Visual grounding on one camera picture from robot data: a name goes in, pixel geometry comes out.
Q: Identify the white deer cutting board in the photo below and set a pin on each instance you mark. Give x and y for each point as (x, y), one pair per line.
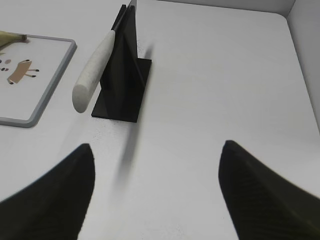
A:
(29, 74)

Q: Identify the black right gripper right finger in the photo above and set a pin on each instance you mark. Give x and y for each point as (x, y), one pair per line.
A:
(262, 204)

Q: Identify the yellow banana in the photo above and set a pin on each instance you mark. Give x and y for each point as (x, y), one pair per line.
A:
(8, 38)

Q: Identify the black knife stand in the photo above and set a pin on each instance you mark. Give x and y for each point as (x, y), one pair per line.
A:
(125, 76)

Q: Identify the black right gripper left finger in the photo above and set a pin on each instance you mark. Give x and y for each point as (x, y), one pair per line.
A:
(54, 206)

